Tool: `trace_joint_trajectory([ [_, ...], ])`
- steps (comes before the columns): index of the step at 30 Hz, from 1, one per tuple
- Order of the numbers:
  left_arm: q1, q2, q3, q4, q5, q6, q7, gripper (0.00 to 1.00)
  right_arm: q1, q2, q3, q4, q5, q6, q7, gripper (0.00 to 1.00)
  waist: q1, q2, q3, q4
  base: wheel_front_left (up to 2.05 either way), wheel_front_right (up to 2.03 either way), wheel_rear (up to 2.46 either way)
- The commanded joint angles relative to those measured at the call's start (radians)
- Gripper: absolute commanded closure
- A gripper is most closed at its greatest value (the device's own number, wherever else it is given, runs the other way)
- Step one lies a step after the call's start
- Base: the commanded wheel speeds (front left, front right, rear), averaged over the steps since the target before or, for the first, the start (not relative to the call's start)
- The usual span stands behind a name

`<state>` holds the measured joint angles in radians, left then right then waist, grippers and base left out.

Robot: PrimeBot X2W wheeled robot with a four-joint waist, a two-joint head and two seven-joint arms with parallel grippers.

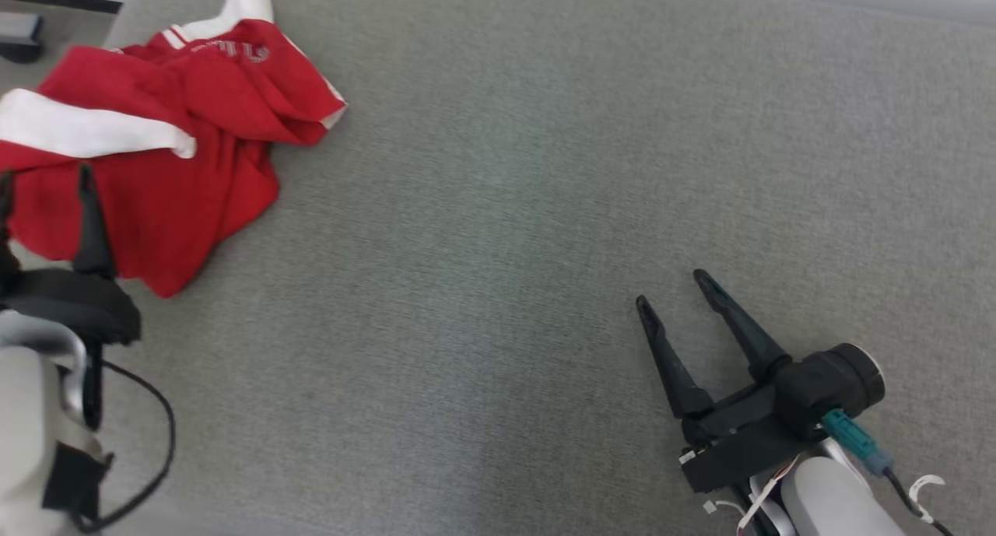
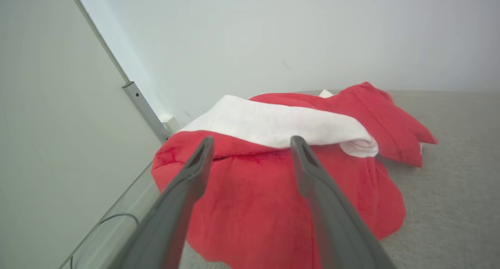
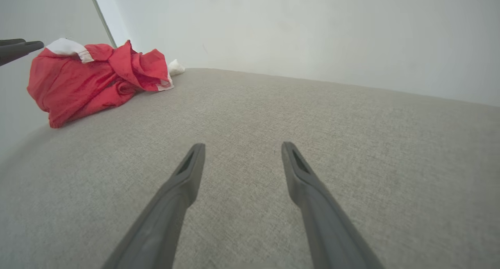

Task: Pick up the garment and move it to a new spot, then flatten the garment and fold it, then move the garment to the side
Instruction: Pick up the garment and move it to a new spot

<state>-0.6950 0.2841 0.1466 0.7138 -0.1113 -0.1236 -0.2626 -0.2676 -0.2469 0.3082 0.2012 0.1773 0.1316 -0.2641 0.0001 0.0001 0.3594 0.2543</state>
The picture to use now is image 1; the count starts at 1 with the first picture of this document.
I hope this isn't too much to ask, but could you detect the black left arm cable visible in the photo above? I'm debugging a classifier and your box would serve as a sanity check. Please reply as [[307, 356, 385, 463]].
[[70, 359, 177, 534]]

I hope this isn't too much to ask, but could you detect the right camera cable teal connector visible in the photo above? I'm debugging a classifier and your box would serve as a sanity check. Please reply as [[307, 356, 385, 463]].
[[821, 409, 954, 536]]

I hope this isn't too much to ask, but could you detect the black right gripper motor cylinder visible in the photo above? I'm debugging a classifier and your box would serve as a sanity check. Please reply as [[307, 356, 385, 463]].
[[829, 343, 886, 412]]

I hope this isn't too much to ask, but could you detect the red and white basketball jersey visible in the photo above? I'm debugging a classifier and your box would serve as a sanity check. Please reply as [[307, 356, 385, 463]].
[[0, 0, 349, 300]]

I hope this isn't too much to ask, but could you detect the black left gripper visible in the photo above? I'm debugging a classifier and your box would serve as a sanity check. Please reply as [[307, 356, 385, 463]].
[[0, 163, 142, 347]]

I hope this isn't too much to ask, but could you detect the dark grey floor object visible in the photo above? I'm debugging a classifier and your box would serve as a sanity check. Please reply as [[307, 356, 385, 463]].
[[0, 13, 44, 64]]

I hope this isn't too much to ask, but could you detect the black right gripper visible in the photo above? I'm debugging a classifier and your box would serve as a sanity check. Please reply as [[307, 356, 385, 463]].
[[636, 269, 826, 494]]

